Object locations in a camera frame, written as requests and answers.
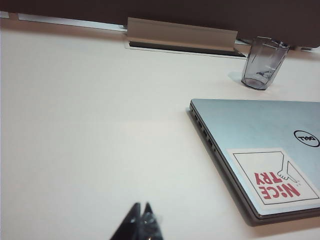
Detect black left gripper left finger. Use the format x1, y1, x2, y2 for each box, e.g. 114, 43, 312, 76
109, 202, 143, 240

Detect beige desk cable flap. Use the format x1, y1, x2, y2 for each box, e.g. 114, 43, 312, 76
124, 16, 248, 60

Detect silver Dell laptop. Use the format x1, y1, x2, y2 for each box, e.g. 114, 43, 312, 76
188, 98, 320, 227

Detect white Nice Try sticker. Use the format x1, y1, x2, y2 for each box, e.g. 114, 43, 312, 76
226, 147, 320, 206

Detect grey-brown desk divider panel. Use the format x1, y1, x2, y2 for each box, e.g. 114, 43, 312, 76
0, 0, 320, 50

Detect clear faceted water cup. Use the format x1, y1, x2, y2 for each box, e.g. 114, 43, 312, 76
240, 36, 291, 91

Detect aluminium divider rail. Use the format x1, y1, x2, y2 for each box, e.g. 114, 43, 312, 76
17, 12, 129, 32

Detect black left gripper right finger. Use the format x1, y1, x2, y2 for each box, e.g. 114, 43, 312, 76
139, 201, 165, 240

